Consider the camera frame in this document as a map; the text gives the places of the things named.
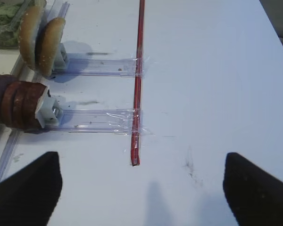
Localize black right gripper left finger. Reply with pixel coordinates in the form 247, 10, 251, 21
0, 152, 62, 226

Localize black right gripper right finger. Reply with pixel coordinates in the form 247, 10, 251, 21
223, 153, 283, 226

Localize clear meat pusher track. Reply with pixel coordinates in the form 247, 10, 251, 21
36, 95, 142, 135

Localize sliced meat patty stack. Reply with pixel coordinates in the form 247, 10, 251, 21
0, 74, 50, 130

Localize green lettuce leaf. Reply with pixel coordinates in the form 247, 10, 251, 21
0, 0, 36, 48

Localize clear plastic lettuce container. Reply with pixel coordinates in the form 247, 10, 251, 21
0, 0, 37, 49

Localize sesame top bun rear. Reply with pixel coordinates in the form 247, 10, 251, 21
35, 17, 68, 77

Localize sesame bun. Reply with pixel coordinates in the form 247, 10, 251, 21
35, 17, 68, 77
18, 5, 44, 70

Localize clear bun pusher track right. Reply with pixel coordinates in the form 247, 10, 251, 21
50, 52, 144, 78

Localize sesame top bun front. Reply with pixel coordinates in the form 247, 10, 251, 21
18, 5, 44, 70

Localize clear right front rail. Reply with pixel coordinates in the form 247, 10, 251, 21
0, 0, 69, 181

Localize red back rail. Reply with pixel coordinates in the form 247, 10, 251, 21
130, 0, 145, 166

